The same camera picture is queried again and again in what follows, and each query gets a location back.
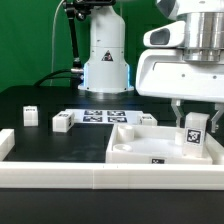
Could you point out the white square table top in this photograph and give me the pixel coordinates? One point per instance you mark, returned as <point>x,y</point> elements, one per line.
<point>139,144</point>

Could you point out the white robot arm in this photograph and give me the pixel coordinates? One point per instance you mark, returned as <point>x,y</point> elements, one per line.
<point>105,71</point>

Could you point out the white marker tag sheet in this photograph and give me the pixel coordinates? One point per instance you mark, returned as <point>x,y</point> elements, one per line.
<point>105,116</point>

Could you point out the white U-shaped fence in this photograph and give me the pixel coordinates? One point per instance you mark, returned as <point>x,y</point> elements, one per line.
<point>102,175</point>

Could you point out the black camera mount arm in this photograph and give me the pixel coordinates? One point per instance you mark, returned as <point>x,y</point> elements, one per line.
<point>80,9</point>

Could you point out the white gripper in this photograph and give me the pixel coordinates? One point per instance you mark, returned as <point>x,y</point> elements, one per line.
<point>185,60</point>

